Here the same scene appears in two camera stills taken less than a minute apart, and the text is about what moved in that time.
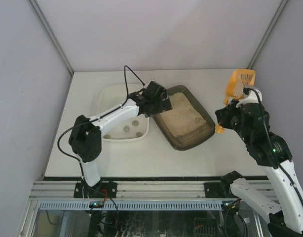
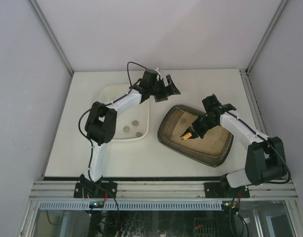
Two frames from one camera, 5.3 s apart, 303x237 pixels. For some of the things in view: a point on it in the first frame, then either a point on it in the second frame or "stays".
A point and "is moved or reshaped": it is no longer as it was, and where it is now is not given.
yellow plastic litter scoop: (240, 79) → (187, 136)
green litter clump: (135, 123) stays
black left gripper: (164, 105) → (164, 89)
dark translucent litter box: (187, 125) is moved or reshaped
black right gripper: (222, 116) → (198, 127)
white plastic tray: (111, 96) stays
